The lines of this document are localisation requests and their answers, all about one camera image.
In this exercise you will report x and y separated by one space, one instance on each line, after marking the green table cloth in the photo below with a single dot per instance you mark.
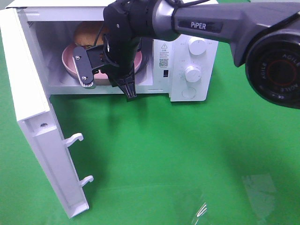
155 162

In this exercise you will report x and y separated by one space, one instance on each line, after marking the white upper power knob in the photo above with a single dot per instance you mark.
197 46

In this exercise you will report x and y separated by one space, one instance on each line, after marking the burger with sesame bun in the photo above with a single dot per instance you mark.
90 33

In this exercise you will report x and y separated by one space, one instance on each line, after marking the white microwave door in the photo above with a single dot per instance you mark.
35 114

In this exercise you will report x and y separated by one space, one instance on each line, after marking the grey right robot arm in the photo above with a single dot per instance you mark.
263 36

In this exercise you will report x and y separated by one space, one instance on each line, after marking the round door release button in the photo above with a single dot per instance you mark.
189 93

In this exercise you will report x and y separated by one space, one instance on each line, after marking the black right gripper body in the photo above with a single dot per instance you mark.
128 21

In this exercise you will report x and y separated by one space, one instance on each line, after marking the white lower timer knob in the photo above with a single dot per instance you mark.
193 74

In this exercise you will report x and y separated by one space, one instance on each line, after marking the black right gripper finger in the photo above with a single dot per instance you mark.
123 76

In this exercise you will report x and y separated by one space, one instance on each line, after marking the white microwave oven body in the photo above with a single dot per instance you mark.
44 30

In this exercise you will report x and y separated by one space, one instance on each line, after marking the pink round plate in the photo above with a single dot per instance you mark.
100 78

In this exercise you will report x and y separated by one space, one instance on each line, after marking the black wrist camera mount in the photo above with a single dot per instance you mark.
89 61

